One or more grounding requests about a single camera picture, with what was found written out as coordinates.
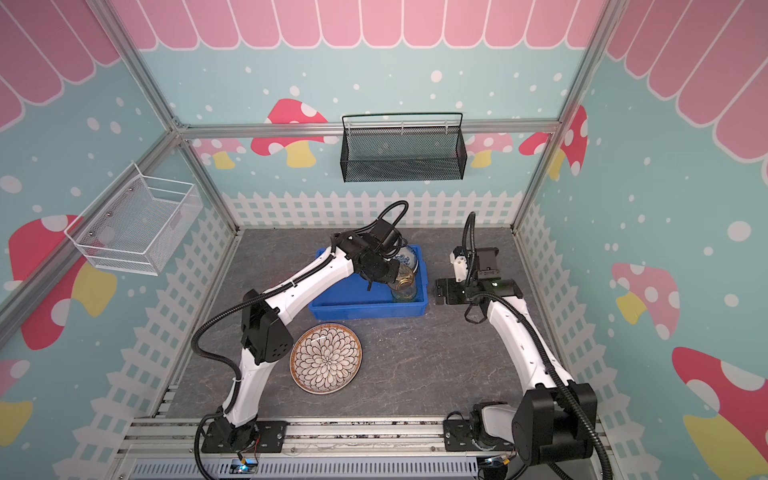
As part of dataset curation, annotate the blue floral ceramic bowl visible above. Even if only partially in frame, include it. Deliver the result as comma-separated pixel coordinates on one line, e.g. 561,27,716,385
395,245,419,273

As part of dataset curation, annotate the black mesh wall basket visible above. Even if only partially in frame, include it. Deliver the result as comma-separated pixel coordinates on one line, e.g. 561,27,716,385
340,112,468,183

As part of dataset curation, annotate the brown floral pattern plate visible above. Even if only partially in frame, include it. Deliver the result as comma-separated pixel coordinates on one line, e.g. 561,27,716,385
290,323,363,395

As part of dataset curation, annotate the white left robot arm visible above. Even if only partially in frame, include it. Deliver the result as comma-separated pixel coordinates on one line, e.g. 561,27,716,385
190,200,409,454

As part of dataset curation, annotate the blue plastic bin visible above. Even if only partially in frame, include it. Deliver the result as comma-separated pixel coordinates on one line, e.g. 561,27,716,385
308,245,429,322

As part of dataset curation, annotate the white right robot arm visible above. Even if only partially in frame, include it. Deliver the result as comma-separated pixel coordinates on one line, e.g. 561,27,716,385
435,212,615,479

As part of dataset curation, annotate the white wire wall basket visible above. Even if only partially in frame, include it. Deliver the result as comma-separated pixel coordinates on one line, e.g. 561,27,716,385
64,164,203,276

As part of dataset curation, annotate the yellow transparent plastic cup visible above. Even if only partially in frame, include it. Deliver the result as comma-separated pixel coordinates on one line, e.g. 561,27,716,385
389,264,416,289

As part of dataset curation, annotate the green transparent plastic cup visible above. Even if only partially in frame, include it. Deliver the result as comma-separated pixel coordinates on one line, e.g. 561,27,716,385
391,283,419,303

